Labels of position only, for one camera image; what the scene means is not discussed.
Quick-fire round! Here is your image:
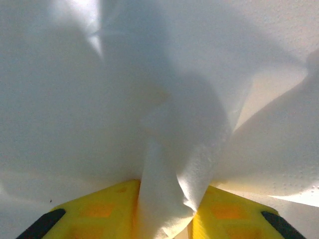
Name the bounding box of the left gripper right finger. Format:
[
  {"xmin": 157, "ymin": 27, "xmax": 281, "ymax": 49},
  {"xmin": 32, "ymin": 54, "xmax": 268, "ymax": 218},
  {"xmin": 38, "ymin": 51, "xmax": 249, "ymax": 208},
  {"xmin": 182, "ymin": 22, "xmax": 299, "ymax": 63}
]
[{"xmin": 191, "ymin": 185, "xmax": 307, "ymax": 239}]

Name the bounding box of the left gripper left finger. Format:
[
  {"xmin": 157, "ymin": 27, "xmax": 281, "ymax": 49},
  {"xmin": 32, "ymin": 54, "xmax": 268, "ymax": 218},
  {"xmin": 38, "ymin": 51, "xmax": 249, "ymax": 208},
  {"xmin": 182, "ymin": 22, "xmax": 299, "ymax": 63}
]
[{"xmin": 16, "ymin": 179, "xmax": 142, "ymax": 239}]

